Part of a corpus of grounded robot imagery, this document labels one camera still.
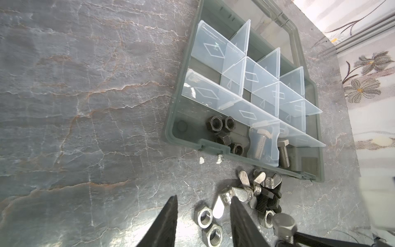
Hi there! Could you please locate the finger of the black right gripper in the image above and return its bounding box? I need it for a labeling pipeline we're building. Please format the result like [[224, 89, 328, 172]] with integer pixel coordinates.
[[276, 232, 368, 247]]

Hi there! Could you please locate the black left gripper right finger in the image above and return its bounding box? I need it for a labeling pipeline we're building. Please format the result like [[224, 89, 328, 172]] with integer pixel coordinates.
[[230, 196, 270, 247]]

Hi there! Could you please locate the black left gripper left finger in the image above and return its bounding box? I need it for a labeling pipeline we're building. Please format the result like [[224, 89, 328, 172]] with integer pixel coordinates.
[[137, 195, 178, 247]]

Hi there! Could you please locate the silver hex bolt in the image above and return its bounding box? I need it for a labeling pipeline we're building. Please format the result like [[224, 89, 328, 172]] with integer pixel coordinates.
[[272, 213, 297, 245], [249, 129, 272, 161], [277, 140, 290, 168]]

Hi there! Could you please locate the silver wing nut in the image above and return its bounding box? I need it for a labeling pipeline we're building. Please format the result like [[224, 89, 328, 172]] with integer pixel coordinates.
[[261, 174, 282, 189], [213, 186, 254, 219], [238, 170, 266, 196]]

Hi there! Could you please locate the black hex nut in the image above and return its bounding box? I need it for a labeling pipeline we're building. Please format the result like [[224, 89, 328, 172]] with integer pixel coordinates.
[[230, 143, 244, 156], [206, 116, 223, 133], [222, 116, 236, 133], [215, 132, 231, 146]]

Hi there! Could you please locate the grey plastic organizer box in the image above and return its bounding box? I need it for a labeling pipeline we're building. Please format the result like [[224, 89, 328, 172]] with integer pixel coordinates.
[[165, 1, 325, 182]]

